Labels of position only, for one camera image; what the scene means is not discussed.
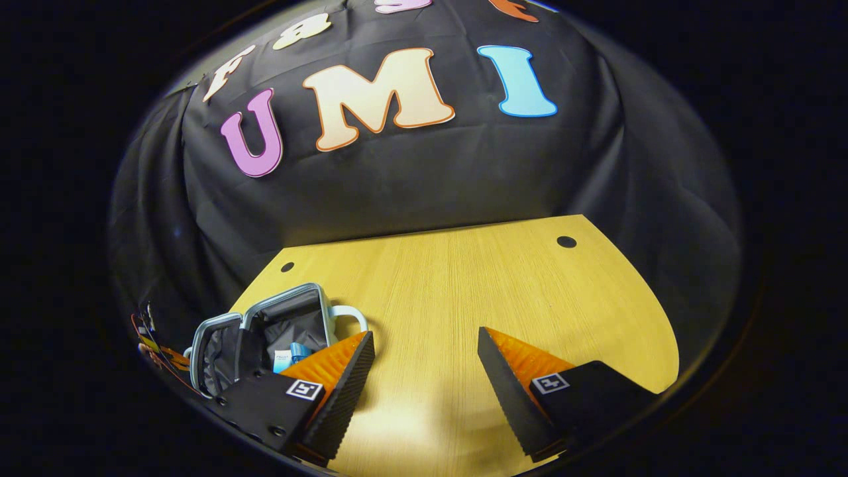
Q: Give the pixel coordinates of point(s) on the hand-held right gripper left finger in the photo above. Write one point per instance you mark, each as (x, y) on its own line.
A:
(344, 397)

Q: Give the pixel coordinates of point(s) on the black backdrop cloth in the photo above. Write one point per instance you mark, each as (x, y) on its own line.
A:
(430, 179)

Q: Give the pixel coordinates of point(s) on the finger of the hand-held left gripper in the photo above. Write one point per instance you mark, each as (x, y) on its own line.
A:
(177, 361)

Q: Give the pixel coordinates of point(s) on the pale blue suitcase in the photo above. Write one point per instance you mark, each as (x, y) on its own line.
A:
(291, 318)

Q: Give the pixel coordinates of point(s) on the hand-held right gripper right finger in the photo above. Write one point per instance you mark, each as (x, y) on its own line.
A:
(507, 397)

